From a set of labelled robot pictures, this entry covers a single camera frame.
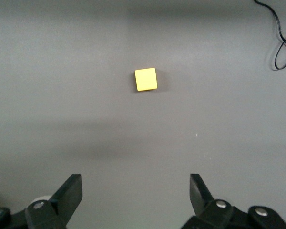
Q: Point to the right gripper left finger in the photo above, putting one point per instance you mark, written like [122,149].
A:
[62,205]

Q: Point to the yellow cube block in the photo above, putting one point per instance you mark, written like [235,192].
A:
[146,79]

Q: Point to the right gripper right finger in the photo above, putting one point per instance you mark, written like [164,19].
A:
[205,210]

